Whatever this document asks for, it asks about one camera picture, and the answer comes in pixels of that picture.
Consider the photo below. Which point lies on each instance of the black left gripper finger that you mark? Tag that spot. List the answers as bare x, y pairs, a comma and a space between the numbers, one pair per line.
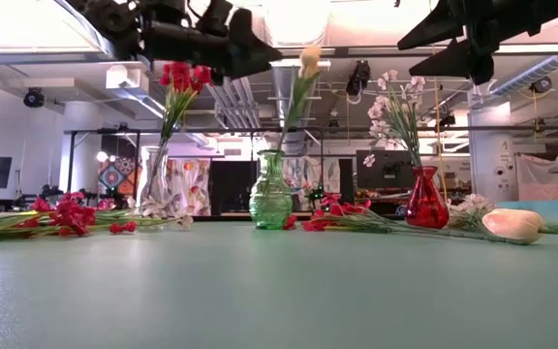
216, 17
245, 53

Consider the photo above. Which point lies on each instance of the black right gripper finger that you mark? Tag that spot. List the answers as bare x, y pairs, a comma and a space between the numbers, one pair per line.
463, 60
441, 24

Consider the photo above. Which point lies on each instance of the red artificial flower bunch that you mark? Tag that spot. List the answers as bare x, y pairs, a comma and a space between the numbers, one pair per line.
73, 215
342, 209
182, 77

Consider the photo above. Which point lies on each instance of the pale yellow artificial tulip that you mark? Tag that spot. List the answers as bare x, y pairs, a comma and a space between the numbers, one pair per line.
310, 54
311, 71
514, 225

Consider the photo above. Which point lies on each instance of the white artificial flower bunch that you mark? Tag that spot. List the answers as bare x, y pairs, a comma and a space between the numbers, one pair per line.
473, 202
163, 209
402, 121

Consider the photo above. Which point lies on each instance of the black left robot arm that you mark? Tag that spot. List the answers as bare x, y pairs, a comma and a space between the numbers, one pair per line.
114, 22

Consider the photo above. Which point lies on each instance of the clear glass vase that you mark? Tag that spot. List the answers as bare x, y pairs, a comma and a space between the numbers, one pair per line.
153, 174

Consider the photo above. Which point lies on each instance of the green glass vase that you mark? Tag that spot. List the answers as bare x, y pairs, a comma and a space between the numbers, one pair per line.
270, 199

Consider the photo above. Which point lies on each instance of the red glass vase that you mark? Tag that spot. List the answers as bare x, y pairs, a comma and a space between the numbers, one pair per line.
426, 203

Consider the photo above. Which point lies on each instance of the white ceiling unit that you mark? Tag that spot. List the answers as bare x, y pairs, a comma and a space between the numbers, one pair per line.
126, 77

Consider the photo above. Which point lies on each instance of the white cylindrical tank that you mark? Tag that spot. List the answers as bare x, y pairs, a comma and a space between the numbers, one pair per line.
492, 165

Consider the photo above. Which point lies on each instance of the floral curtain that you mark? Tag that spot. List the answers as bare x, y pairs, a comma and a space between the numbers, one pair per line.
189, 186
308, 172

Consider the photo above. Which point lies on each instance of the round white lamp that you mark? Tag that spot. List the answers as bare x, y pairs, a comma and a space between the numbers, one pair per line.
102, 156

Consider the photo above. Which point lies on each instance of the pale pink cloth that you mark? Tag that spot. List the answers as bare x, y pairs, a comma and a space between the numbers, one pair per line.
543, 177

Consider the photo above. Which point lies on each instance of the colourful patterned fabric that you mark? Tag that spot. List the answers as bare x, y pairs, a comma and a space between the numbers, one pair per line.
114, 174

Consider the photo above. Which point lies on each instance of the green table mat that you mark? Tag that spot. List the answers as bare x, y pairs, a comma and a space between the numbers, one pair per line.
279, 291

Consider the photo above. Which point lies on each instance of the silver ventilation duct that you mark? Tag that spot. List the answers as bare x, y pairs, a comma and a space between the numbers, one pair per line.
281, 87

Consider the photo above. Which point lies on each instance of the grey corrugated duct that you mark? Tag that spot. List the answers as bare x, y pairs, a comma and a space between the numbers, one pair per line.
531, 72

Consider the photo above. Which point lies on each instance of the black ceiling camera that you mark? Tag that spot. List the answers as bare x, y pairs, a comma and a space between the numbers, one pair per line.
541, 85
359, 77
33, 98

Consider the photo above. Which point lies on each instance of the black metal rack frame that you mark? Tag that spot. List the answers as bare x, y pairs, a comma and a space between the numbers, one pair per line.
201, 131

